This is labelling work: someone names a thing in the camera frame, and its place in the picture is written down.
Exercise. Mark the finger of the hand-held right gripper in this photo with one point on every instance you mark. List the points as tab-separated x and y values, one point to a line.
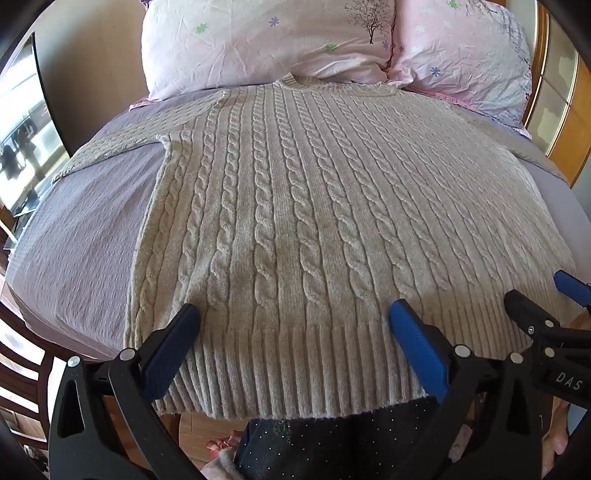
526	311
572	286

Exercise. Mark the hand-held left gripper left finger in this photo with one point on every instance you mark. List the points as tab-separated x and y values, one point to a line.
176	333

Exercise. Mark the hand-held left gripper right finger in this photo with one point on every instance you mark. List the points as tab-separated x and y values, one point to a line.
414	339

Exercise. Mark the person's right hand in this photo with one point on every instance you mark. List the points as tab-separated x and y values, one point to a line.
562	429

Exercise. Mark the dark dotted pants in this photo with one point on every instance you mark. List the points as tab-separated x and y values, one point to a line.
341	443

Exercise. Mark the pink fuzzy slipper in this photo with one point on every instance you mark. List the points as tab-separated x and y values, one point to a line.
221	457

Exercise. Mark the dark wooden chair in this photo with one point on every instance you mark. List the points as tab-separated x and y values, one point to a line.
23	360

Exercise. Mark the wooden headboard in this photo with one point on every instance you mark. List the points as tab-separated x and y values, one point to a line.
561	97

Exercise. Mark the pink floral pillow with tree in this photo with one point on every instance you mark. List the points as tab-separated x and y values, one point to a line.
258	41

